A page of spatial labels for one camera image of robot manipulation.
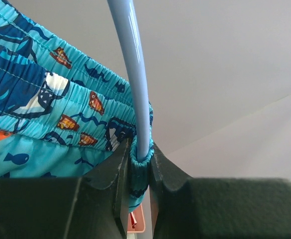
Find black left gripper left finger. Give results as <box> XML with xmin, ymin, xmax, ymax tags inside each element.
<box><xmin>0</xmin><ymin>140</ymin><xmax>131</xmax><ymax>239</ymax></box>

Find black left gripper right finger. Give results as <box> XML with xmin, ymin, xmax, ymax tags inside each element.
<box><xmin>150</xmin><ymin>147</ymin><xmax>291</xmax><ymax>239</ymax></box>

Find blue shark print shorts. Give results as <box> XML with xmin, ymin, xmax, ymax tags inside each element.
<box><xmin>0</xmin><ymin>0</ymin><xmax>154</xmax><ymax>211</ymax></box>

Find light blue wire hanger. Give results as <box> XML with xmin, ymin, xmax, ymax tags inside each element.
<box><xmin>107</xmin><ymin>0</ymin><xmax>150</xmax><ymax>163</ymax></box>

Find red white striped sock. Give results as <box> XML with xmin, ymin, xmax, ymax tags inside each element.
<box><xmin>130</xmin><ymin>212</ymin><xmax>137</xmax><ymax>229</ymax></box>

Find pink divided organizer box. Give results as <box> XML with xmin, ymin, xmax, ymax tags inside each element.
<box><xmin>127</xmin><ymin>204</ymin><xmax>146</xmax><ymax>234</ymax></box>

